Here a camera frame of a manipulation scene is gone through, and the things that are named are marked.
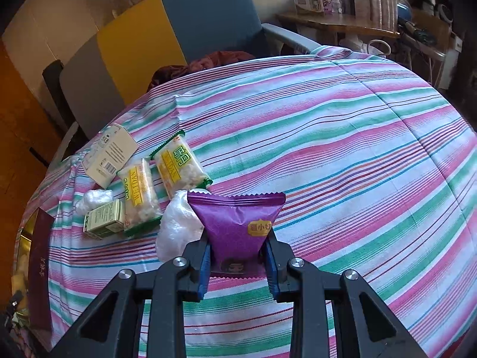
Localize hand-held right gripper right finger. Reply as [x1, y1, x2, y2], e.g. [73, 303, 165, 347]
[263, 227, 429, 358]

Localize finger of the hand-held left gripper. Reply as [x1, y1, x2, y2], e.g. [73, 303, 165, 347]
[0, 294, 24, 329]

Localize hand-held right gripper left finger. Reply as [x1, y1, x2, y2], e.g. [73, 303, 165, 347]
[52, 237, 213, 358]

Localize gold tin box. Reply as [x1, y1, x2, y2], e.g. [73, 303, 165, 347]
[11, 207, 55, 332]

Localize purple snack packet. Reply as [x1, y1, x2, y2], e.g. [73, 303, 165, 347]
[186, 190, 287, 277]

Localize green yellow rice snack packet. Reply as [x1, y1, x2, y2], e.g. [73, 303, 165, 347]
[149, 130, 213, 191]
[117, 158, 163, 237]

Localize large white plastic bundle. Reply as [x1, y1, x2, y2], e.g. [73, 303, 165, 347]
[156, 190, 205, 262]

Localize small green box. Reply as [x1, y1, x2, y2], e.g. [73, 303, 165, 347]
[83, 199, 126, 240]

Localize small white plastic bundle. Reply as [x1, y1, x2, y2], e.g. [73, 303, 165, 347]
[76, 189, 113, 215]

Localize white cardboard box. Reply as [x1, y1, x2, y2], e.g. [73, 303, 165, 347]
[83, 124, 137, 188]

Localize wooden wardrobe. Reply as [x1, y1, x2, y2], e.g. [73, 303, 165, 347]
[0, 41, 64, 232]

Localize dark red cloth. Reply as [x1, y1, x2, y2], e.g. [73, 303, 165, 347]
[147, 50, 256, 92]

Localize black rolled mat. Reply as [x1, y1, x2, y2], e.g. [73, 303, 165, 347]
[42, 60, 71, 138]

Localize grey yellow blue chair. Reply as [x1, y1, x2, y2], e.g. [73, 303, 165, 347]
[43, 0, 323, 165]

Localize wooden side table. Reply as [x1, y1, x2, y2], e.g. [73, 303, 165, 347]
[276, 11, 401, 45]

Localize cluttered wooden shelf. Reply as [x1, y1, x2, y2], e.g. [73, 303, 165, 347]
[397, 0, 466, 90]

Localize white cable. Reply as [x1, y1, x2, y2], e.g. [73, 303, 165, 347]
[363, 39, 392, 58]

